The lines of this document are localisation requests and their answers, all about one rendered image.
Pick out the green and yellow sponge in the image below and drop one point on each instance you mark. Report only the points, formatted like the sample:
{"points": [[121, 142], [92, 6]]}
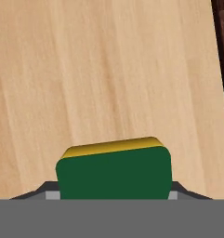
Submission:
{"points": [[115, 175]]}

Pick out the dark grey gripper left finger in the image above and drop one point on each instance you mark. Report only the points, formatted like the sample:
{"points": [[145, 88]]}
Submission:
{"points": [[48, 190]]}

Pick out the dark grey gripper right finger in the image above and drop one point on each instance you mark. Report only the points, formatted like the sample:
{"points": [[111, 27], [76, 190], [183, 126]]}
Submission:
{"points": [[180, 192]]}

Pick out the light wooden cutting board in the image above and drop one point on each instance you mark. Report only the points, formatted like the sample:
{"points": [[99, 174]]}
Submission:
{"points": [[101, 77]]}

